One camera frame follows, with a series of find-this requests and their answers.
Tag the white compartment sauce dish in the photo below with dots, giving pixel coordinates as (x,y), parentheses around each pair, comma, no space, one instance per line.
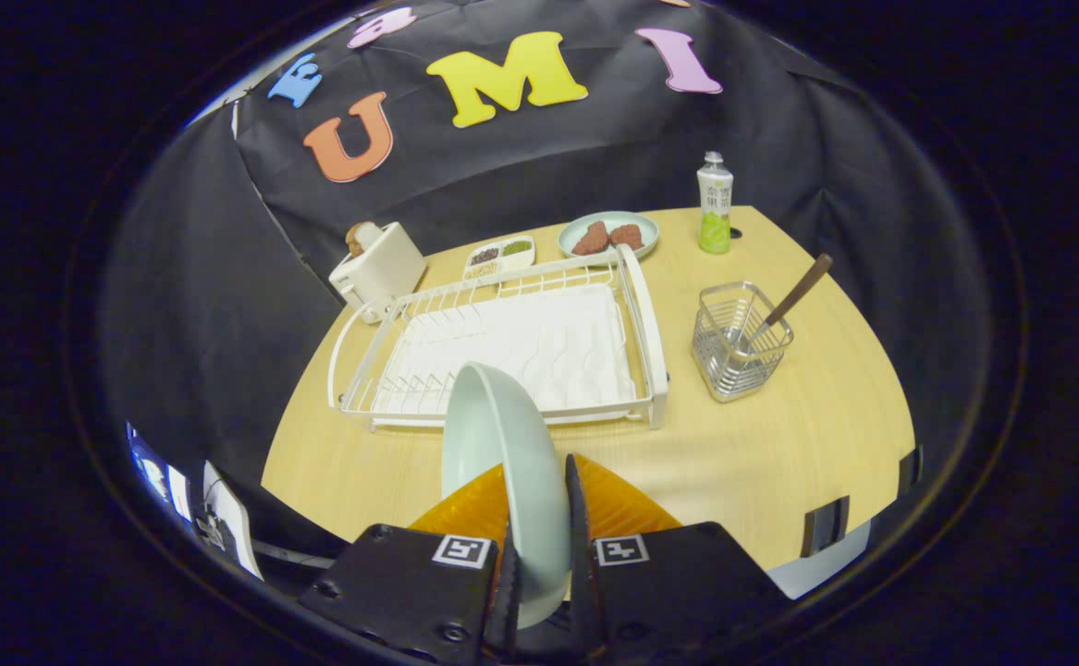
(497,257)

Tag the brown bread slice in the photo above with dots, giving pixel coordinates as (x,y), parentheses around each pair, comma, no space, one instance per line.
(361,239)

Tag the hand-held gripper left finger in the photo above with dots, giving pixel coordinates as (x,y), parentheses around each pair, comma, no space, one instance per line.
(400,592)

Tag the white toaster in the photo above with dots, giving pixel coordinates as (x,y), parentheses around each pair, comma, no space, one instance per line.
(382,268)

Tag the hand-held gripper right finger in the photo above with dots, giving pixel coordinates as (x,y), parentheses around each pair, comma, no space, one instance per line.
(581,573)

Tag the black table edge bracket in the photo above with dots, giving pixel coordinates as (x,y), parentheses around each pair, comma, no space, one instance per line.
(911,470)
(826,525)

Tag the pale plate with meat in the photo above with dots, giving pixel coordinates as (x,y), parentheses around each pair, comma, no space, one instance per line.
(645,242)

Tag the white green drink bottle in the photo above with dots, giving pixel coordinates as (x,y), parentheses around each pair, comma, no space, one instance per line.
(715,208)

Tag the pale green plate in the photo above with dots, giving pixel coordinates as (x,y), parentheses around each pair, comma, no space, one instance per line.
(511,462)

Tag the black backdrop cloth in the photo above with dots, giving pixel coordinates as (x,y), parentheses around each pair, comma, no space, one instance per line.
(502,166)

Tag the brown meat piece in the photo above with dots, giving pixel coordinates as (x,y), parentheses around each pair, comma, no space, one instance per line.
(626,236)
(592,239)

